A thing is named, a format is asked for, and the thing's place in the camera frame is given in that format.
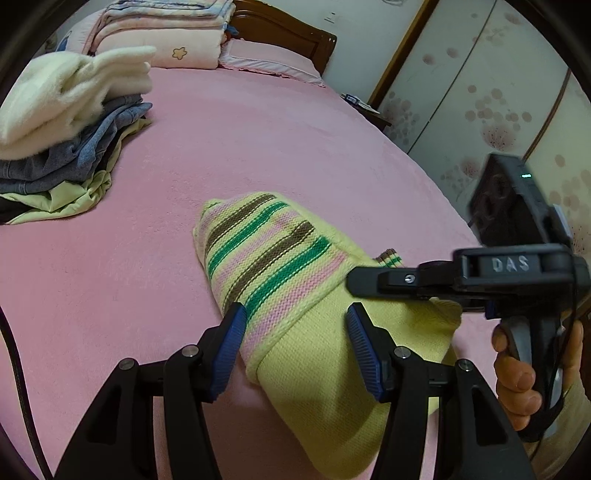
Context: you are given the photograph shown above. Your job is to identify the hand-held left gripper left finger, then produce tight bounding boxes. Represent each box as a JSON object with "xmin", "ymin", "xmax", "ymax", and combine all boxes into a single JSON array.
[{"xmin": 54, "ymin": 302, "xmax": 247, "ymax": 480}]

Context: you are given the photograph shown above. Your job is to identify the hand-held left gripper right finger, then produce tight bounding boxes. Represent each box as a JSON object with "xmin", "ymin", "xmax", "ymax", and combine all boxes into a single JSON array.
[{"xmin": 345, "ymin": 302, "xmax": 536, "ymax": 480}]

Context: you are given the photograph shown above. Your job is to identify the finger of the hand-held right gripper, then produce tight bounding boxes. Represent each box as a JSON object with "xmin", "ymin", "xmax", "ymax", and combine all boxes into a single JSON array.
[{"xmin": 346, "ymin": 261, "xmax": 462, "ymax": 302}]

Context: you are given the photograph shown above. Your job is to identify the yellow striped knit cardigan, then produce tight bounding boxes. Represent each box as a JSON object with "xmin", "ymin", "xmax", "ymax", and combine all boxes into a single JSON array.
[{"xmin": 193, "ymin": 191, "xmax": 463, "ymax": 479}]

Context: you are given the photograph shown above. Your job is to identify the person's right forearm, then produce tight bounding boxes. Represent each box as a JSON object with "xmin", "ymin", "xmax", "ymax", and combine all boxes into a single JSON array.
[{"xmin": 526, "ymin": 378, "xmax": 591, "ymax": 480}]

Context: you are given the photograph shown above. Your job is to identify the person's right hand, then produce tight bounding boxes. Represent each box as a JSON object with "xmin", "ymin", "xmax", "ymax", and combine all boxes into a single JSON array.
[{"xmin": 492, "ymin": 322, "xmax": 544, "ymax": 431}]

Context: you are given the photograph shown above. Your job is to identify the dark wooden nightstand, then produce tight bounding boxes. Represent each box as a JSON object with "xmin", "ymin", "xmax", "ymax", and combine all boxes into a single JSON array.
[{"xmin": 342, "ymin": 95, "xmax": 393, "ymax": 134}]

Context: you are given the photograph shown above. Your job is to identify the floral wardrobe doors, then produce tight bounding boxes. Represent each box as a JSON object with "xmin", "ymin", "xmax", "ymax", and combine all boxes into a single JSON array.
[{"xmin": 367, "ymin": 0, "xmax": 591, "ymax": 259}]

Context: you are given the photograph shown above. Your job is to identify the pink bed blanket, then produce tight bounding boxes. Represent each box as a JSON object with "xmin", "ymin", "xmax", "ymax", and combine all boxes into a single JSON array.
[{"xmin": 0, "ymin": 67, "xmax": 485, "ymax": 480}]

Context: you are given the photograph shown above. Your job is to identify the light green folded garment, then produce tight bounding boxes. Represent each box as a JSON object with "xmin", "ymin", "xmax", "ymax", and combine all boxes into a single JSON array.
[{"xmin": 0, "ymin": 117, "xmax": 153, "ymax": 226}]

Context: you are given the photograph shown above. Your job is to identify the pink pillow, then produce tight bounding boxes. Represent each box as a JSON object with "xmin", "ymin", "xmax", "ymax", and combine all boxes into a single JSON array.
[{"xmin": 218, "ymin": 38, "xmax": 326, "ymax": 88}]

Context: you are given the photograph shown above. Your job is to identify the blue folded denim garment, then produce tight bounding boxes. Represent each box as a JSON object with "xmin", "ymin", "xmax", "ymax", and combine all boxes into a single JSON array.
[{"xmin": 60, "ymin": 95, "xmax": 153, "ymax": 164}]

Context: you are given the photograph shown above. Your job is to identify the dark wooden headboard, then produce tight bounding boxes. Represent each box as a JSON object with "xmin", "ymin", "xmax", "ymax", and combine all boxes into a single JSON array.
[{"xmin": 228, "ymin": 0, "xmax": 338, "ymax": 77}]

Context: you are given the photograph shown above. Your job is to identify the black folded garment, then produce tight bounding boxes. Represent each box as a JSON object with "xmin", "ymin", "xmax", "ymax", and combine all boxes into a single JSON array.
[{"xmin": 0, "ymin": 194, "xmax": 33, "ymax": 226}]

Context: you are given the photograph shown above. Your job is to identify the grey folded garment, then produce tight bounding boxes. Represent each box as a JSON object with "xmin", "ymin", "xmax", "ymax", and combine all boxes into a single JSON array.
[{"xmin": 0, "ymin": 143, "xmax": 118, "ymax": 195}]

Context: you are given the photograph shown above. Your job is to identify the white folded sweater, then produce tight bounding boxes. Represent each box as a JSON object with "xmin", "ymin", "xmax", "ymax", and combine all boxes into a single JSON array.
[{"xmin": 0, "ymin": 45, "xmax": 157, "ymax": 147}]

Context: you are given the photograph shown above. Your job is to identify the pink flower print quilt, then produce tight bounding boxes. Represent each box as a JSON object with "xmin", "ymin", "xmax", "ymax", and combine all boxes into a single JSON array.
[{"xmin": 83, "ymin": 17, "xmax": 232, "ymax": 71}]

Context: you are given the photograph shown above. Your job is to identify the black cable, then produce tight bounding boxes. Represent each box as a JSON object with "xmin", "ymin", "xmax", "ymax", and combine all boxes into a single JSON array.
[{"xmin": 0, "ymin": 305, "xmax": 54, "ymax": 480}]

